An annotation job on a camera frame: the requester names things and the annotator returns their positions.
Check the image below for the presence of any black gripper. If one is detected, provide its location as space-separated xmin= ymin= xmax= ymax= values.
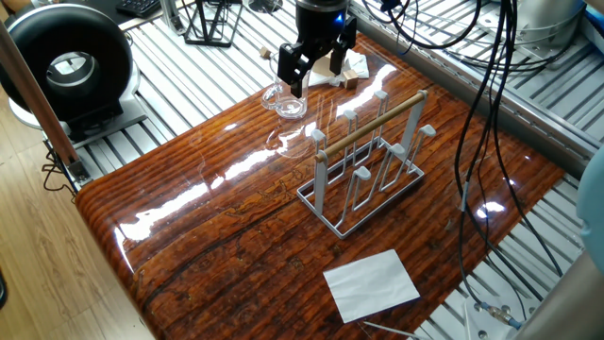
xmin=277 ymin=0 xmax=359 ymax=99

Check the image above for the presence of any clear glass cup with handle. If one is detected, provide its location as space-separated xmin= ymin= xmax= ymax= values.
xmin=260 ymin=50 xmax=313 ymax=120

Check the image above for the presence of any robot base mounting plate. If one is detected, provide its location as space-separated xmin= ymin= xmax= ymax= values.
xmin=460 ymin=295 xmax=537 ymax=340

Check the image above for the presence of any white mug drying rack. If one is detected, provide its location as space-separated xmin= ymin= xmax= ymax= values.
xmin=295 ymin=88 xmax=438 ymax=241

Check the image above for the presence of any large wooden cube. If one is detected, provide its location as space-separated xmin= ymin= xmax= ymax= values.
xmin=310 ymin=52 xmax=334 ymax=77

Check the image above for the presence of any small wooden cube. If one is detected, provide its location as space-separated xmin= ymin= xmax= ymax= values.
xmin=342 ymin=68 xmax=361 ymax=91

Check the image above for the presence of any crumpled white napkin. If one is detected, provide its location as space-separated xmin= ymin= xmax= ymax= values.
xmin=306 ymin=46 xmax=371 ymax=89

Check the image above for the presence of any black keyboard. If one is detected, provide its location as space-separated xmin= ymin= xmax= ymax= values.
xmin=114 ymin=0 xmax=163 ymax=20

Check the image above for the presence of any white paper sheet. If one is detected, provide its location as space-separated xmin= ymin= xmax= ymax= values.
xmin=322 ymin=248 xmax=422 ymax=325

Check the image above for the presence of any aluminium table frame rail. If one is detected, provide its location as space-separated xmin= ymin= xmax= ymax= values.
xmin=347 ymin=2 xmax=601 ymax=166

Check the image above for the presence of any black wire stand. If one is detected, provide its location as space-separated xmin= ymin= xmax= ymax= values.
xmin=180 ymin=0 xmax=244 ymax=49

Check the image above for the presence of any aluminium frame post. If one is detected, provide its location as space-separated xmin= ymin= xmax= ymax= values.
xmin=159 ymin=0 xmax=189 ymax=37

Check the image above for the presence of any black cable with grey sleeve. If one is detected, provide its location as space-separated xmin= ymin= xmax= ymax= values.
xmin=455 ymin=0 xmax=565 ymax=280

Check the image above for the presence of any white cable tie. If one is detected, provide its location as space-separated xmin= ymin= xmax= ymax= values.
xmin=362 ymin=320 xmax=428 ymax=340

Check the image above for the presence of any brown frame post with bracket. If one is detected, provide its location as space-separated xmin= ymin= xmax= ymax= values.
xmin=0 ymin=21 xmax=92 ymax=187

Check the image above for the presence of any black ring-shaped device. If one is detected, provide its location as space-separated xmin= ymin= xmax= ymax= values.
xmin=0 ymin=3 xmax=148 ymax=144

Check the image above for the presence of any thin black floor cable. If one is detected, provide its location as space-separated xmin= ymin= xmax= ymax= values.
xmin=41 ymin=141 xmax=79 ymax=202

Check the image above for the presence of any black cable with metal connector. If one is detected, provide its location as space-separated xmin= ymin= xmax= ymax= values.
xmin=452 ymin=0 xmax=525 ymax=331

